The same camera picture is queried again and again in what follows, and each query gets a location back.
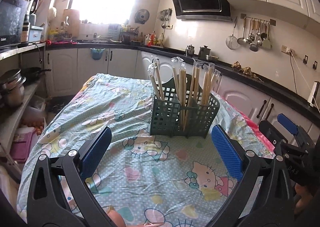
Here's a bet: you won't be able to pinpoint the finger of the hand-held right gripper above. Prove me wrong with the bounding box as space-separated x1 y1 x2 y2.
258 120 288 148
277 113 316 152

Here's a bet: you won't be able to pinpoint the pile of wooden chopsticks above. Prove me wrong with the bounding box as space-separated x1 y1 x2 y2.
147 56 222 131

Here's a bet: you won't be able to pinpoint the grey-blue storage box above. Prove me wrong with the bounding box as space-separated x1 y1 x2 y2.
29 26 44 43

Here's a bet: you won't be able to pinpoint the wire mesh strainer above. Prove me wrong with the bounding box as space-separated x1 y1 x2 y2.
226 17 239 50

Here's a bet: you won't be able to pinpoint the small hanging kitchen tools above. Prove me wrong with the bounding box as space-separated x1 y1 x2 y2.
160 8 173 29

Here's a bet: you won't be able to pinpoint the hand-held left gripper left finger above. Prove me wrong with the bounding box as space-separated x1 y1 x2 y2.
26 126 112 227

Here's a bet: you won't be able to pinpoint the green spatula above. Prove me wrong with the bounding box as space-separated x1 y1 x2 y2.
262 22 272 50

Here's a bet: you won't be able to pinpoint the metal shelf rack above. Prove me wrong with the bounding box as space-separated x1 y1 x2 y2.
0 42 47 159

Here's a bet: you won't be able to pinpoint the stacked steel pots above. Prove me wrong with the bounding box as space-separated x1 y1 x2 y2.
0 68 26 108

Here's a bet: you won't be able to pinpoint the green plastic utensil basket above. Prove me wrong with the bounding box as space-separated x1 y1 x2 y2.
149 73 220 139

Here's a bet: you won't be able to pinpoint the pile of ginger roots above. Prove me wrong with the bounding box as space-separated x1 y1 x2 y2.
231 61 258 79

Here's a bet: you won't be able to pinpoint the person's right hand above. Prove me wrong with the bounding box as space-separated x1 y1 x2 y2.
294 183 316 217

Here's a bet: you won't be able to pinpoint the steel skimmer spoon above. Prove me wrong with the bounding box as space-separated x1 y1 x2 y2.
246 20 254 44

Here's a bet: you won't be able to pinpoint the teal countertop container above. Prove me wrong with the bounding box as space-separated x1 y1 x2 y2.
108 24 122 41

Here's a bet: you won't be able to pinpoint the dark sauce bottle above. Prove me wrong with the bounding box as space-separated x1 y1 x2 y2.
21 15 30 44

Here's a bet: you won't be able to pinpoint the grey ladle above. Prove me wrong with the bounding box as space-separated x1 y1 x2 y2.
249 21 259 52

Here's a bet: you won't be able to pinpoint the group of condiment bottles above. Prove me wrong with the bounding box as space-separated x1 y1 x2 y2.
139 31 165 48

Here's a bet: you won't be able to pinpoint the white power cable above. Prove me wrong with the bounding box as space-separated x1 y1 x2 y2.
290 51 320 114

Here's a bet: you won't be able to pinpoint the black lidded pot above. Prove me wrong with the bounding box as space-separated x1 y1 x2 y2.
199 45 219 60

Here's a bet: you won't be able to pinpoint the black power cable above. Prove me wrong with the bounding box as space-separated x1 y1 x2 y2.
289 53 300 88

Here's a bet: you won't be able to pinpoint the cartoon cat printed tablecloth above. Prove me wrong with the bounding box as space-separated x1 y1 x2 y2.
16 73 273 227

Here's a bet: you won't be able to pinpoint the person's left hand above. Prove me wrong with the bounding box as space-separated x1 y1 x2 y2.
107 206 127 227

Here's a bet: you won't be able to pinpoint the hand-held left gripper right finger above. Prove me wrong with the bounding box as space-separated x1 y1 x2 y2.
211 124 295 227

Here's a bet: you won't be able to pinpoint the pink plastic box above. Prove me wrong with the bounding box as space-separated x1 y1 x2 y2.
10 131 34 163

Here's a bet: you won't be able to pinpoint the black frying pan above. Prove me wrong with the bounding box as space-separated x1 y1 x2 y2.
21 67 52 81

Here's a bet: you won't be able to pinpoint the black serving spoon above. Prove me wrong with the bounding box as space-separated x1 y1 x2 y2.
257 21 267 42

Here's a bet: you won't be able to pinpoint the steel ladle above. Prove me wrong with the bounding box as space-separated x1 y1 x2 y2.
237 18 247 46

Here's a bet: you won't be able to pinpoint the black kitchen countertop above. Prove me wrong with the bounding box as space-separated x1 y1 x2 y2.
46 40 320 117

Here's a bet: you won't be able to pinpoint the metal utensil rail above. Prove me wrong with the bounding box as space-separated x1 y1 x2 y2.
241 13 276 27

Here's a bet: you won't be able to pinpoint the round wall vent fan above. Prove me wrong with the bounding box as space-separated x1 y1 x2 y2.
135 9 150 24

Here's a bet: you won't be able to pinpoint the white plug-in adapter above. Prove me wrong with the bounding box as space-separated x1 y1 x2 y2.
308 82 318 107

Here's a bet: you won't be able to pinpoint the blue hanging plastic bin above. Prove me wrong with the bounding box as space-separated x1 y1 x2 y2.
90 48 104 61

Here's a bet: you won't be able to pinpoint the black microwave oven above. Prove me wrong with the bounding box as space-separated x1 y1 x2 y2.
0 0 29 49

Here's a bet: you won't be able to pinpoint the black countertop rack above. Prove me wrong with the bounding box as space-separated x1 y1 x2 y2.
121 26 139 44

